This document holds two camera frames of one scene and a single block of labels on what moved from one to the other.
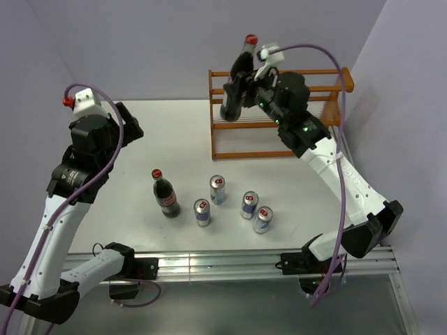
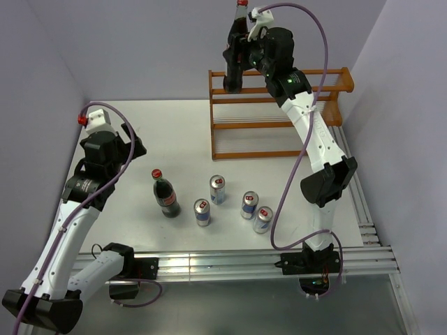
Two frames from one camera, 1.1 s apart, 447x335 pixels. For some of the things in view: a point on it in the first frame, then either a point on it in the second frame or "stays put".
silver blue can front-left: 202,208 stays put
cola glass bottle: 241,70 -> 233,77
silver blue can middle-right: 249,205 stays put
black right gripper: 251,84 -> 244,47
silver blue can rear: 217,185 stays put
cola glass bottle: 165,195 stays put
